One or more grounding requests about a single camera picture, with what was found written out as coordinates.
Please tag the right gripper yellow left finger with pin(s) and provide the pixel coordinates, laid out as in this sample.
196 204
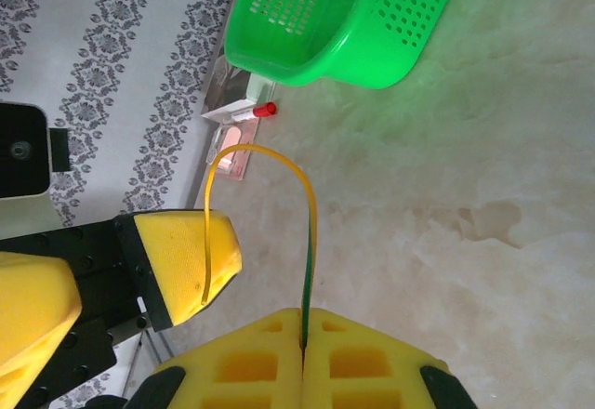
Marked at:
260 358

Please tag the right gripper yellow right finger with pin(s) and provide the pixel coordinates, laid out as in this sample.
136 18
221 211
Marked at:
362 362

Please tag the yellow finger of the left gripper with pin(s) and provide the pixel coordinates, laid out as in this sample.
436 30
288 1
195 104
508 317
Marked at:
32 311
186 260

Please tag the pink blister package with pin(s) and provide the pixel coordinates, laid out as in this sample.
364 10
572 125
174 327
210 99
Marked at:
234 149

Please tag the red cylindrical cap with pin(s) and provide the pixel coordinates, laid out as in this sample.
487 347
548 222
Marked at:
266 109

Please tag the booklet with photo cover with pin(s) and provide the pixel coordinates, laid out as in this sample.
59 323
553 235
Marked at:
228 88

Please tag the green plastic basket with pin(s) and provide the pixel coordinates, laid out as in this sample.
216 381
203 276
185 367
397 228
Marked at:
353 46

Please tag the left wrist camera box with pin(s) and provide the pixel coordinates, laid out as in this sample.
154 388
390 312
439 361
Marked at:
23 149

